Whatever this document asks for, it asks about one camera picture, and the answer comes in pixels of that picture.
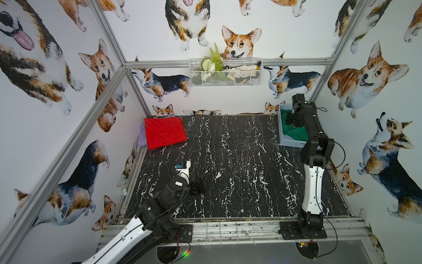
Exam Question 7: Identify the green t-shirt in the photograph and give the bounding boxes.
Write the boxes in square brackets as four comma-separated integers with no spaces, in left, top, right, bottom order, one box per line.
[279,110,308,141]

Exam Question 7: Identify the light blue plastic basket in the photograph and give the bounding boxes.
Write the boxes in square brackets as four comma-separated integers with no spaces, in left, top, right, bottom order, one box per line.
[277,103,307,148]

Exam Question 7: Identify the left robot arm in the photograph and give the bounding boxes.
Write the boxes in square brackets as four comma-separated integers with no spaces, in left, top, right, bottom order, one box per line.
[84,176,206,264]

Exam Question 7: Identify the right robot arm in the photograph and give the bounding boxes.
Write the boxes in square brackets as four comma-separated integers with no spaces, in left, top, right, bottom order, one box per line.
[292,93,335,238]

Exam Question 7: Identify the folded red t-shirt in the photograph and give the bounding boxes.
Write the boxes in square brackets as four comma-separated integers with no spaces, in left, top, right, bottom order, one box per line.
[145,117,187,150]

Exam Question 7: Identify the cream cloth items in basket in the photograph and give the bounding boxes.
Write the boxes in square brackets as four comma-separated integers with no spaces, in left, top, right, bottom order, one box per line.
[224,61,262,84]

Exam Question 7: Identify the folded lilac t-shirt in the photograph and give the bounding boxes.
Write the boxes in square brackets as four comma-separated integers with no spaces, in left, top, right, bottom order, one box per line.
[137,123,147,147]

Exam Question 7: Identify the green fern plant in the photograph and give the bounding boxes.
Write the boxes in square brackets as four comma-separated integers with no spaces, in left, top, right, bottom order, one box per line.
[200,44,224,81]

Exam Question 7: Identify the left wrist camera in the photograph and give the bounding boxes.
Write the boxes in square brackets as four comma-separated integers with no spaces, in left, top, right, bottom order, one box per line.
[175,160,191,183]

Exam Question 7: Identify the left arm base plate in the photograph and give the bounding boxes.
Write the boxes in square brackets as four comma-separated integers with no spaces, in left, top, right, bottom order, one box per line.
[158,224,193,244]

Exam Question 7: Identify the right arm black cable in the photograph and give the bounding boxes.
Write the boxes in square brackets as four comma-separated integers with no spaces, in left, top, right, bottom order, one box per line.
[313,106,347,259]

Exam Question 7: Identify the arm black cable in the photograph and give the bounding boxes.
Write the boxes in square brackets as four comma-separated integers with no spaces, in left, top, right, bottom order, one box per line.
[92,187,192,264]
[313,106,347,259]

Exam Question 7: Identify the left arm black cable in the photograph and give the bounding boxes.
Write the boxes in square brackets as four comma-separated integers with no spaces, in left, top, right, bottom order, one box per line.
[92,187,192,264]

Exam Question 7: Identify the white wire wall basket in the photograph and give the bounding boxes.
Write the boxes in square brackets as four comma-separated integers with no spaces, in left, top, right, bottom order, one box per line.
[189,58,263,88]

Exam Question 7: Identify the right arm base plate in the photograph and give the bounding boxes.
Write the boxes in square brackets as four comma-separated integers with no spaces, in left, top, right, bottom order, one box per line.
[278,221,327,240]

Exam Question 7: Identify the aluminium front rail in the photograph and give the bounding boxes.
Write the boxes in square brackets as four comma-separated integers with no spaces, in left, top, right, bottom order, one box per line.
[98,217,371,249]

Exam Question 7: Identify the aluminium frame left bar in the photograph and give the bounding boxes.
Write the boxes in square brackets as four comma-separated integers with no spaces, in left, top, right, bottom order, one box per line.
[1,66,126,264]

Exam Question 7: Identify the aluminium frame bar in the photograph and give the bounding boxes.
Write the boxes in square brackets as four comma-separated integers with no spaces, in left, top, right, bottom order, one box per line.
[125,58,333,69]
[1,66,126,264]

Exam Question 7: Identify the aluminium frame back bar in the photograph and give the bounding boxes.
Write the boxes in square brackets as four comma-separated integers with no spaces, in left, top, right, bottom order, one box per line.
[125,58,333,69]

